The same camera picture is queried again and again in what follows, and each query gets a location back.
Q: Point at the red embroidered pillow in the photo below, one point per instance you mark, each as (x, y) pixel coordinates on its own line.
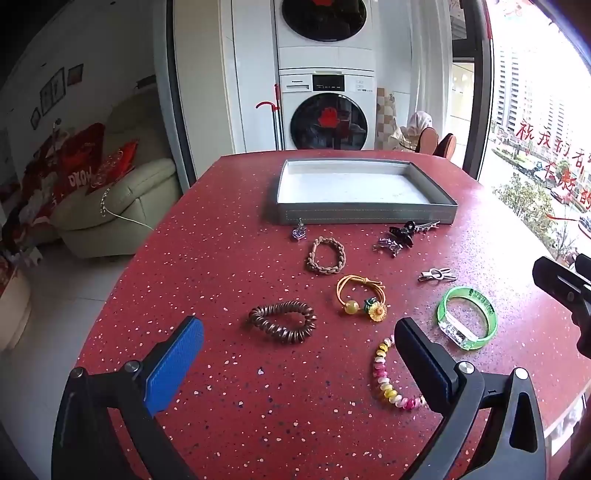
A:
(113, 166)

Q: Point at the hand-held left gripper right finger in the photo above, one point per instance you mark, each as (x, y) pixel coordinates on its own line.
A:
(427, 364)

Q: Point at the white ottoman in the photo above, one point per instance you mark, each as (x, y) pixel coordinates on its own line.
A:
(14, 304)

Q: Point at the grey jewelry tray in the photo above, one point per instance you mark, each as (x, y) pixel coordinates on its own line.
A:
(351, 189)

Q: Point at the small dark picture frame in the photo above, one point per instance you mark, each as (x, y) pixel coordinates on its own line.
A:
(75, 74)
(35, 117)

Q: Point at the cream leather sofa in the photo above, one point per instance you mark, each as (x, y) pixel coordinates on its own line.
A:
(138, 189)

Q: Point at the silver leaf hair clip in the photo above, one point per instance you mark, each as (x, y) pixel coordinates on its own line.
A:
(429, 225)

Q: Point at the purple silver pendant charm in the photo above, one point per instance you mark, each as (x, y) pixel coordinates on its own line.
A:
(299, 230)

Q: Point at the white dryer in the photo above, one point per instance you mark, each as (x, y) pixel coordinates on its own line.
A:
(286, 41)

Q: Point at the silver bunny hair clip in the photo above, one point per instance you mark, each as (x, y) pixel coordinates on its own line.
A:
(436, 276)

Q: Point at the silver purple butterfly clip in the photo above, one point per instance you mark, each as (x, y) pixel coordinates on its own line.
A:
(387, 245)

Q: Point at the red printed blanket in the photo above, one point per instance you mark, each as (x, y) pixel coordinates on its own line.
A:
(69, 166)

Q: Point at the black claw hair clip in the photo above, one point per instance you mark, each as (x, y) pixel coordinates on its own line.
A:
(402, 233)

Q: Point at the large dark picture frame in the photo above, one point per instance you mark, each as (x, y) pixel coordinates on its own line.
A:
(51, 91)

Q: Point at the white washing machine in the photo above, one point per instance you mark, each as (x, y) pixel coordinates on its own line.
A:
(300, 99)

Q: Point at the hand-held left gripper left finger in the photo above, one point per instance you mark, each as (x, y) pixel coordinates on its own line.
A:
(175, 360)

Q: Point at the brown round chair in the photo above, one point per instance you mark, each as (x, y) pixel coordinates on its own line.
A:
(427, 141)
(447, 146)

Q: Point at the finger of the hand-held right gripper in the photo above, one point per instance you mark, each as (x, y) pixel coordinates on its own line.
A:
(584, 265)
(556, 281)

